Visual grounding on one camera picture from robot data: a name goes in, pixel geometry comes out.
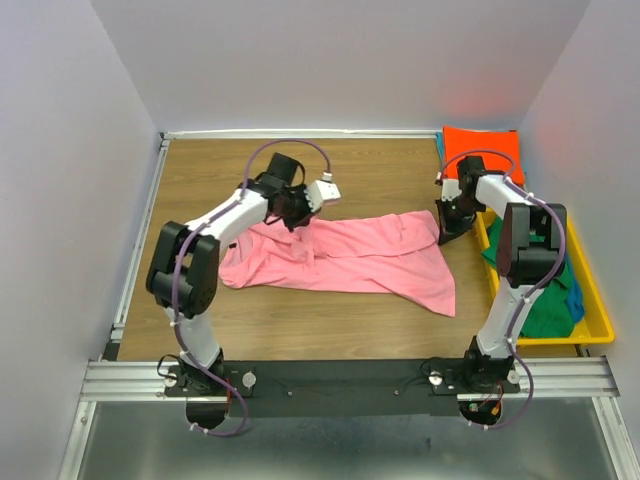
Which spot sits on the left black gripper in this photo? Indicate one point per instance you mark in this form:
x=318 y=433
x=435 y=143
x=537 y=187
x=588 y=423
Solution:
x=304 y=218

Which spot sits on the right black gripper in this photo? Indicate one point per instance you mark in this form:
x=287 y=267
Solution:
x=449 y=230

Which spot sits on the pink t shirt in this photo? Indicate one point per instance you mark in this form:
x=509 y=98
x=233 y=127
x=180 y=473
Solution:
x=394 y=253

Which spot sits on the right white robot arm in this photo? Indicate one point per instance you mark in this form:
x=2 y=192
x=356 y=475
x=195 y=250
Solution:
x=530 y=254

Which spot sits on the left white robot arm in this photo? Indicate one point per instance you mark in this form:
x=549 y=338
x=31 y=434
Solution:
x=184 y=270

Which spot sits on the folded blue t shirt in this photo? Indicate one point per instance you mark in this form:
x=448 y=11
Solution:
x=439 y=139

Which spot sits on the folded orange t shirt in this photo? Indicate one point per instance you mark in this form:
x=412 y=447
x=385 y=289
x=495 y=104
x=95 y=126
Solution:
x=499 y=150

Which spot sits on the green t shirt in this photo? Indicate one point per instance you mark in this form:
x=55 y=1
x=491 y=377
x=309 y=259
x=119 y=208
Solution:
x=549 y=316

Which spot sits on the blue t shirt in bin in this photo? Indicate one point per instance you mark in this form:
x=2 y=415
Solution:
x=575 y=302

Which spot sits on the yellow plastic bin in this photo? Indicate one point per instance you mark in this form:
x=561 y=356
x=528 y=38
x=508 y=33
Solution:
x=596 y=326

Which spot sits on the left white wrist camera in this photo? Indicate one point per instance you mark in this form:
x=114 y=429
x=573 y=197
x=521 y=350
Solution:
x=322 y=192

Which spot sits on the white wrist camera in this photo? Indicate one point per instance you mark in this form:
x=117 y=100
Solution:
x=449 y=187
x=322 y=192

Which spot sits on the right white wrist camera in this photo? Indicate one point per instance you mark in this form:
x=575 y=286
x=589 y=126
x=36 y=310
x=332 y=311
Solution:
x=449 y=187

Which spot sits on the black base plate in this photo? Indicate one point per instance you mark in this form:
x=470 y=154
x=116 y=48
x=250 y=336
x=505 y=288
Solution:
x=342 y=388

